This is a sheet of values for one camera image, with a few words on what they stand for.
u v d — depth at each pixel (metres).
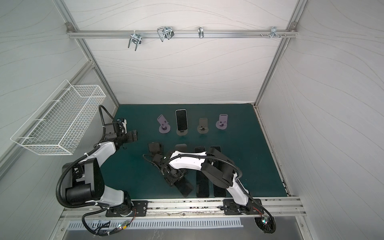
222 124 1.04
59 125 0.69
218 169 0.49
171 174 0.71
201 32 0.78
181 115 0.95
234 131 1.07
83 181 0.44
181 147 0.86
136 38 0.79
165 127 1.03
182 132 1.04
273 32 0.77
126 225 0.69
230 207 0.73
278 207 0.76
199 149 0.95
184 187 0.82
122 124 0.77
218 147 0.96
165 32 0.77
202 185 0.83
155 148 0.86
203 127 1.01
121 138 0.78
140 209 0.74
